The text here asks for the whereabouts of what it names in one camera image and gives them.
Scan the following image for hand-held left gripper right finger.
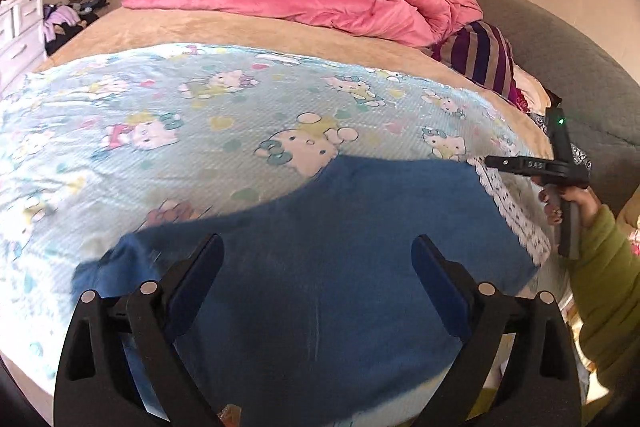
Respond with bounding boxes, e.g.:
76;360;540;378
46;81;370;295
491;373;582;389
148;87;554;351
411;234;583;427

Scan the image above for white plastic drawer unit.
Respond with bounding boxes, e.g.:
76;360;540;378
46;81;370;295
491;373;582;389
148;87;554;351
0;0;46;95

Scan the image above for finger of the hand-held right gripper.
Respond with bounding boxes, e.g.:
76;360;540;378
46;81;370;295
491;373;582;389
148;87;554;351
484;155;529;176

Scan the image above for blue denim pants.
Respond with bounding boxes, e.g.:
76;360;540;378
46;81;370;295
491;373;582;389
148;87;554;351
72;154;541;427

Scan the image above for beige bed cover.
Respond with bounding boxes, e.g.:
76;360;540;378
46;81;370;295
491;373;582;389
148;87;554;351
32;4;556;158

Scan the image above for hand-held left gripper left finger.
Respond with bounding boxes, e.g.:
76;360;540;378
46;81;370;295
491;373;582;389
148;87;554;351
54;233;226;427

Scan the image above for person's right hand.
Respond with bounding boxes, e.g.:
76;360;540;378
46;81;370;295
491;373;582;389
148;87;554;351
537;184;602;227

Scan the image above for person's right forearm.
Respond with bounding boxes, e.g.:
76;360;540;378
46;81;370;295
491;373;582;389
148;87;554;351
565;204;640;403

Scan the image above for blue patterned cloth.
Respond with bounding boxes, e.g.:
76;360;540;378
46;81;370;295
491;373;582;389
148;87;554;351
530;112;592;170

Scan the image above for purple striped pillow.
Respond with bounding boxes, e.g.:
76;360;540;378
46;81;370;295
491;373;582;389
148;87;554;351
432;21;518;102

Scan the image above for light blue cartoon printed blanket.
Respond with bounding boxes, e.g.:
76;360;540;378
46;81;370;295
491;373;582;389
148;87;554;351
0;42;553;388

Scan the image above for grey padded headboard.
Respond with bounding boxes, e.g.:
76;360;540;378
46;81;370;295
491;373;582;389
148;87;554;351
445;0;640;202

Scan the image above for pile of clothes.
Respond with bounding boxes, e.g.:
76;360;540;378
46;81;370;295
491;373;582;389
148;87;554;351
42;0;111;55

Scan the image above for pink and cream cloth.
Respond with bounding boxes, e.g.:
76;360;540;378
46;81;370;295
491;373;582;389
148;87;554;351
510;67;553;114

